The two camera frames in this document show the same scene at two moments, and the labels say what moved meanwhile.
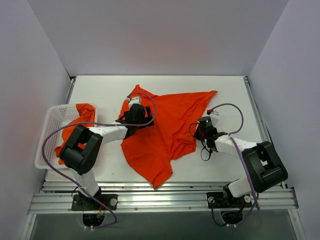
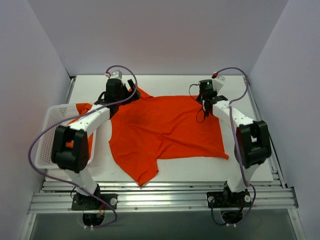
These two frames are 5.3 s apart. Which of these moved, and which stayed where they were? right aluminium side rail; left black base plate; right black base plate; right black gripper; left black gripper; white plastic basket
Moved: right black gripper; left black gripper
Stayed: white plastic basket; left black base plate; right aluminium side rail; right black base plate
